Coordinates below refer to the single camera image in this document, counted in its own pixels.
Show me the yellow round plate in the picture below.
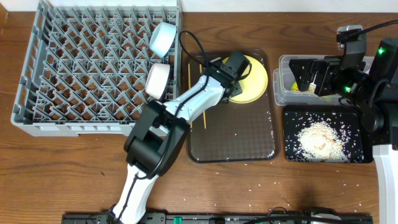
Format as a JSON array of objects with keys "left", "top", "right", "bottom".
[{"left": 230, "top": 55, "right": 268, "bottom": 103}]

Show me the wooden chopstick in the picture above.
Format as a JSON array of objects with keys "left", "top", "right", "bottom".
[
  {"left": 200, "top": 64, "right": 206, "bottom": 129},
  {"left": 188, "top": 63, "right": 193, "bottom": 129}
]

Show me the white shallow bowl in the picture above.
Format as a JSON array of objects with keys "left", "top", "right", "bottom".
[{"left": 145, "top": 63, "right": 170, "bottom": 100}]

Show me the light blue bowl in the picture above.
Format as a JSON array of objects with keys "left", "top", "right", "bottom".
[{"left": 149, "top": 22, "right": 177, "bottom": 58}]

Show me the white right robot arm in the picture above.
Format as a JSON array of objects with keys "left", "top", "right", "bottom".
[{"left": 289, "top": 37, "right": 397, "bottom": 223}]

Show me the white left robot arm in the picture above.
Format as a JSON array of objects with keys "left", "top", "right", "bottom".
[{"left": 106, "top": 64, "right": 251, "bottom": 223}]

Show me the clear plastic waste bin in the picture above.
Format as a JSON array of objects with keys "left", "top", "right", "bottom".
[{"left": 272, "top": 54, "right": 376, "bottom": 106}]

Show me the black waste tray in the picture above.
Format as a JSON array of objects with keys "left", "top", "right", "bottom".
[{"left": 283, "top": 105, "right": 373, "bottom": 164}]

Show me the pile of rice waste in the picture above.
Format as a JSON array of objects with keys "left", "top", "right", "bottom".
[{"left": 294, "top": 121, "right": 349, "bottom": 162}]

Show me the yellow green wrapper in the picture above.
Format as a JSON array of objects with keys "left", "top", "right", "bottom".
[{"left": 290, "top": 82, "right": 316, "bottom": 93}]

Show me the dark brown serving tray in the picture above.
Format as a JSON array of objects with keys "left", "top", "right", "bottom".
[{"left": 187, "top": 49, "right": 280, "bottom": 163}]

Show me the grey plastic dish rack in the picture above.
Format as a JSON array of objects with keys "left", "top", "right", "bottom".
[{"left": 11, "top": 1, "right": 183, "bottom": 136}]

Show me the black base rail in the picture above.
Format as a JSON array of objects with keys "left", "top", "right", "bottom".
[{"left": 61, "top": 207, "right": 374, "bottom": 224}]

